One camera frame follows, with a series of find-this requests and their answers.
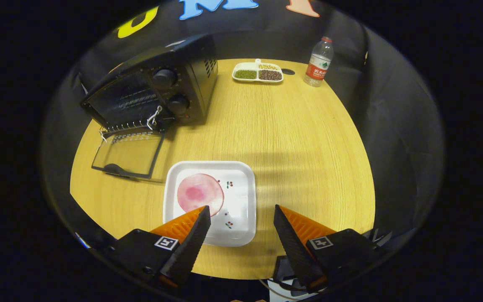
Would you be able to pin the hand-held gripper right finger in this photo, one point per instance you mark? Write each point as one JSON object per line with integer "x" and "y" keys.
{"x": 294, "y": 247}

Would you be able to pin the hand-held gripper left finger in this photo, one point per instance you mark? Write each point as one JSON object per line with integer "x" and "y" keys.
{"x": 191, "y": 247}

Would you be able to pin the pink ham slice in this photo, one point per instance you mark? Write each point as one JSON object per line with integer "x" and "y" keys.
{"x": 199, "y": 193}

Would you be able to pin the white square plate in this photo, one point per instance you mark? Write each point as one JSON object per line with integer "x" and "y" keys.
{"x": 239, "y": 197}

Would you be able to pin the black toaster oven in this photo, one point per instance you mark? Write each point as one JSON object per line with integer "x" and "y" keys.
{"x": 191, "y": 79}

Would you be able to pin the black backdrop cloth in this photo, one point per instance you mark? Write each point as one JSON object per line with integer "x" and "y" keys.
{"x": 392, "y": 105}

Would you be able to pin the white divided bean dish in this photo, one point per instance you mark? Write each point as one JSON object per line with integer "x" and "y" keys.
{"x": 258, "y": 74}

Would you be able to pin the clear plastic water bottle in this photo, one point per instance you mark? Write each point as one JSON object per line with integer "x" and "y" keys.
{"x": 319, "y": 63}

